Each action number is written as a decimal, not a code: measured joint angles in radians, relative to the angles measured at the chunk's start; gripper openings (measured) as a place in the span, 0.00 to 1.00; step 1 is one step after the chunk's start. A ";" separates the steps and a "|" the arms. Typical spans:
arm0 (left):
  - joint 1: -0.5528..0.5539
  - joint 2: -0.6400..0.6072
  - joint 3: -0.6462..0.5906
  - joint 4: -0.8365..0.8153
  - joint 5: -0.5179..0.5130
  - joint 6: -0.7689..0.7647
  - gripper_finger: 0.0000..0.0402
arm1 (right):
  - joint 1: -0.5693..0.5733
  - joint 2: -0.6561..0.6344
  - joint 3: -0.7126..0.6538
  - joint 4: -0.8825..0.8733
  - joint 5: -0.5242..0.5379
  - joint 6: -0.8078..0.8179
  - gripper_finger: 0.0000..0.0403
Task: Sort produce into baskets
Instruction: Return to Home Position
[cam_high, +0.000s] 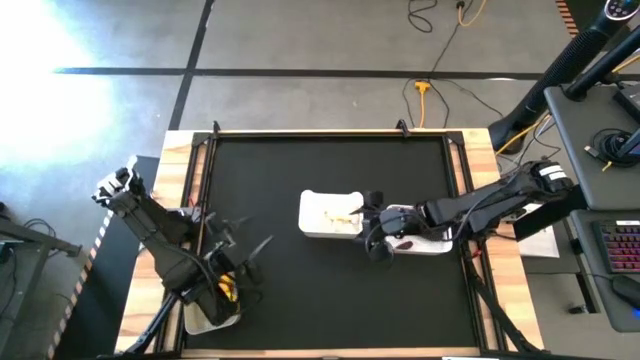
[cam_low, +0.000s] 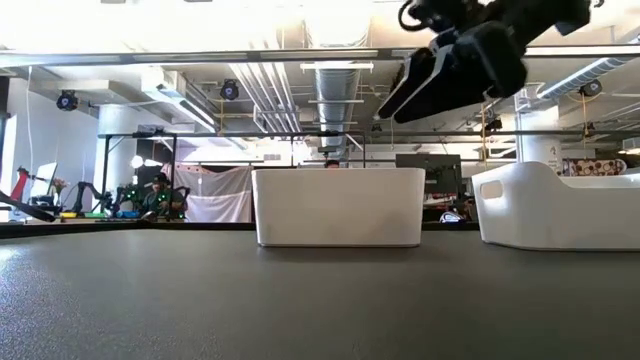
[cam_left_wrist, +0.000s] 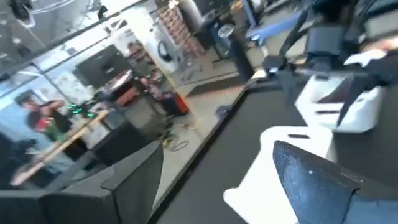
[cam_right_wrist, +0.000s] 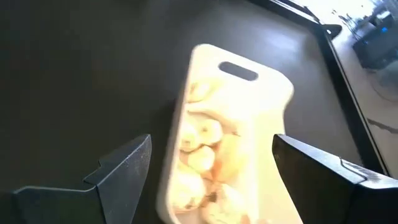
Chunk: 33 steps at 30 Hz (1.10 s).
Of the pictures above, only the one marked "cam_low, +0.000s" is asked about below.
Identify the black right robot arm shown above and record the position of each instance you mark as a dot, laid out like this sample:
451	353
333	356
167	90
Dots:
540	15

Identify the white and blue object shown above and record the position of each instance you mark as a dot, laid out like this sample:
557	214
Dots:
451	217

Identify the floral patterned panel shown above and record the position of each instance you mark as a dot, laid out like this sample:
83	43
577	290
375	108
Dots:
595	167

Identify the bright computer screen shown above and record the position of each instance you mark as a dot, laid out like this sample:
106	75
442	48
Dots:
44	180

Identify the white hanging cloth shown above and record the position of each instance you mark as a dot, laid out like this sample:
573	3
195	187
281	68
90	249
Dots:
215	195

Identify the white ceiling light bar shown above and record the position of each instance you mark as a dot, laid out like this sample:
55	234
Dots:
337	66

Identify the black metal rack frame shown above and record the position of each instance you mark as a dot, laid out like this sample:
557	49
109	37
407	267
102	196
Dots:
173	150

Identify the flower vase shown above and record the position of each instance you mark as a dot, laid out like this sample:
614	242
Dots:
60	186

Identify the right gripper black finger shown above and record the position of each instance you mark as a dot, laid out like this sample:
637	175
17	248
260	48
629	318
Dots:
440	97
410	82

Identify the white plastic basket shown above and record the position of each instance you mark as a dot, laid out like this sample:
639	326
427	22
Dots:
340	207
550	215

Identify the red upright object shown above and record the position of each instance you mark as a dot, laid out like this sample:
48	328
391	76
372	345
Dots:
20	182

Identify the black computer monitor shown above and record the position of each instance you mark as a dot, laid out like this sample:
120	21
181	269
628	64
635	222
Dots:
444	172

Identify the black robot arm with lights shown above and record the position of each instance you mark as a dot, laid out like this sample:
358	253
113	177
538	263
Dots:
92	192

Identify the silver ventilation duct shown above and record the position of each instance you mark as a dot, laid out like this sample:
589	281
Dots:
337	85

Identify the grey overhead beam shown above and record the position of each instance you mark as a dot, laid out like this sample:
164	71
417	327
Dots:
200	56

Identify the person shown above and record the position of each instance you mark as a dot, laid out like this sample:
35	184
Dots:
160	197
332	163

